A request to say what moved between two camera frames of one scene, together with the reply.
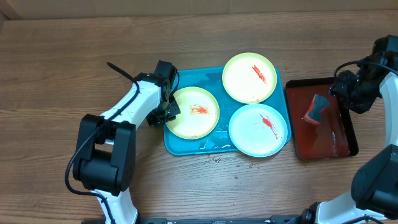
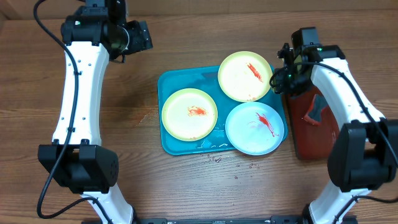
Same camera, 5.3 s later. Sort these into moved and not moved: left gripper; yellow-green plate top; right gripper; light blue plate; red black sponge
Moved: right gripper; left gripper
Not moved: red black sponge; yellow-green plate top; light blue plate
